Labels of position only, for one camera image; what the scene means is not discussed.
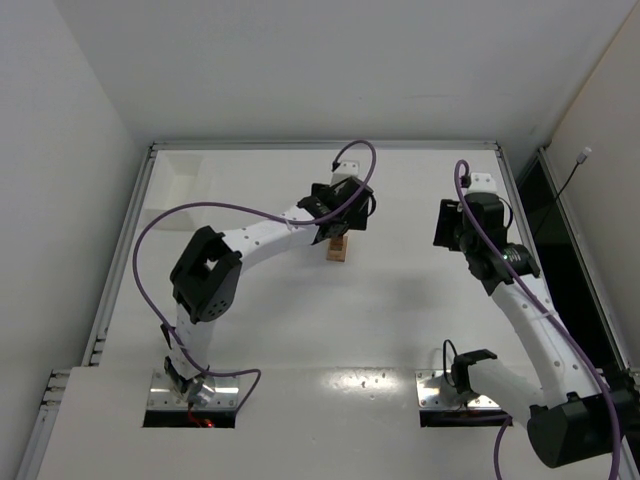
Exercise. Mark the plain light wood cube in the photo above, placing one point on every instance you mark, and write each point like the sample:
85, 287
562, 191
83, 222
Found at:
336, 245

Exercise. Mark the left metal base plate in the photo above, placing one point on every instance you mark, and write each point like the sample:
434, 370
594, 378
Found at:
211, 394

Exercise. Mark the aluminium table frame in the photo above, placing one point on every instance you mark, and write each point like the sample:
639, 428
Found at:
337, 344

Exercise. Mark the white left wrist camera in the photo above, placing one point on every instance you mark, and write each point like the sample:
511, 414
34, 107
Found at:
344, 170

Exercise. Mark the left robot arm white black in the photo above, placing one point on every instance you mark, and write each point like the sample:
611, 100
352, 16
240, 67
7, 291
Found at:
206, 276

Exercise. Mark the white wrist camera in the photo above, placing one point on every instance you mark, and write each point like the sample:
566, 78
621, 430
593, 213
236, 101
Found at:
476, 182
344, 170

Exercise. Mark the light wood rectangular block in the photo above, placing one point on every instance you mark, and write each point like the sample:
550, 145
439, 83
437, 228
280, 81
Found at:
343, 252

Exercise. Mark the metal base plate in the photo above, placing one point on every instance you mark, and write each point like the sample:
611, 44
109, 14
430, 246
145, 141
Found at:
436, 395
211, 394

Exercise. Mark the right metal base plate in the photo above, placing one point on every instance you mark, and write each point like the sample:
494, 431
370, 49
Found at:
436, 395

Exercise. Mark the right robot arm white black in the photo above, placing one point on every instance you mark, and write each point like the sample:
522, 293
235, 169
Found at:
574, 413

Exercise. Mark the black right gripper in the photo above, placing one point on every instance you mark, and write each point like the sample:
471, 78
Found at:
447, 223

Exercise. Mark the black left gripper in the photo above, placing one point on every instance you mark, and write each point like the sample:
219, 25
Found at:
333, 230

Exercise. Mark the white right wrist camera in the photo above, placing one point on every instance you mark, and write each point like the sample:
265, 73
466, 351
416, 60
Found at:
476, 182

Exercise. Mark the black cable white connector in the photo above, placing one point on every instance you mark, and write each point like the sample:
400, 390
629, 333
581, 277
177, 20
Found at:
579, 161

